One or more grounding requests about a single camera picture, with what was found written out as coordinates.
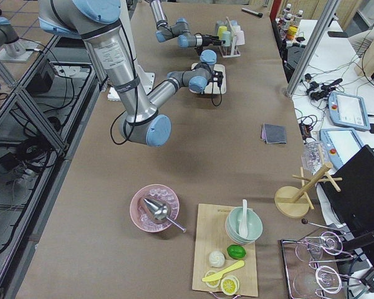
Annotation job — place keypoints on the green cup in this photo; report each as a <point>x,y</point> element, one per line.
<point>226,38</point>

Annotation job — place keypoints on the yellow cup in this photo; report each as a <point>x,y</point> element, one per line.
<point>220,31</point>

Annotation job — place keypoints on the grey translucent cup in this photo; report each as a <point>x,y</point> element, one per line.
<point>218,24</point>

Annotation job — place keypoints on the pink cup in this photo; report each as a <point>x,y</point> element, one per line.
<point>240,37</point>

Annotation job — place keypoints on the cream rabbit tray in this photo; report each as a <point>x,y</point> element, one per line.
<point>216,85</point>

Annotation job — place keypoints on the black marker pen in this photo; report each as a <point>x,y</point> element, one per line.
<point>251,12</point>

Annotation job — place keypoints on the grey folded cloth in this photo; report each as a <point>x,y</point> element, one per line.
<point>273,134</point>

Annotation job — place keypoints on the upper teach pendant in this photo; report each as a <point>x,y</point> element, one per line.
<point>348,111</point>

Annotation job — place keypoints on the teach pendant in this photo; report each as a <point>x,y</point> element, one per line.
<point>341,144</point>
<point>348,111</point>

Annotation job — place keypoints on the clear plastic bag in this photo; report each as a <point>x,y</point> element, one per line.
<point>311,160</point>

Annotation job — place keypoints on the lower teach pendant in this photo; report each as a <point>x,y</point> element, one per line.
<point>341,144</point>

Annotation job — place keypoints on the wooden mug tree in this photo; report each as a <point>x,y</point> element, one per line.
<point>294,202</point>

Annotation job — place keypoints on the metal ice scoop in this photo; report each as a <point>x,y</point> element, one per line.
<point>158,211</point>

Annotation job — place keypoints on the white ceramic spoon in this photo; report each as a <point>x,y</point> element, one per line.
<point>243,230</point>

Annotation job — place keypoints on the pink bowl with ice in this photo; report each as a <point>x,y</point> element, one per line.
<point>158,191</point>

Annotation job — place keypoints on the black monitor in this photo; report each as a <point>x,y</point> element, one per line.
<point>354,204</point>

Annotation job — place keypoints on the green lime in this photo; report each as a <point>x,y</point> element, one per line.
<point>235,251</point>

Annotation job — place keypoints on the white steamed bun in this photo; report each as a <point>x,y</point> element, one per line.
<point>216,259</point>

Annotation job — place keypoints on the yellow plastic knife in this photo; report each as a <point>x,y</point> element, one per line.
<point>218,275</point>

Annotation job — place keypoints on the wooden cutting board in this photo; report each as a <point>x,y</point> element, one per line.
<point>211,235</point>

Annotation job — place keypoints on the upper wine glass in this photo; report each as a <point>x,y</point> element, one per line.
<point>312,248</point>

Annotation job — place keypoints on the wine glass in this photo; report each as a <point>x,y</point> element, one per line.
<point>322,282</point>
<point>312,248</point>

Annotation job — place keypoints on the lemon half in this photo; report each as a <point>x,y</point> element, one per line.
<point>230,285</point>

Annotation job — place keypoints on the lower wine glass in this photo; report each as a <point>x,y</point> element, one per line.
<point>322,282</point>

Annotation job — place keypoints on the white wire cup rack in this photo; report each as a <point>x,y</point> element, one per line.
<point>232,50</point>

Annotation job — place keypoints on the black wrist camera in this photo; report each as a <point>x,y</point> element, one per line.
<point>218,77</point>

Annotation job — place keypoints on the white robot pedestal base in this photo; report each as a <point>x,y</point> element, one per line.
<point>146,78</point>

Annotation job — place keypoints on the aluminium frame post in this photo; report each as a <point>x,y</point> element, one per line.
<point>315,38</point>

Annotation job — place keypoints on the black wire glass rack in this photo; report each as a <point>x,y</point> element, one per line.
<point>310,264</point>

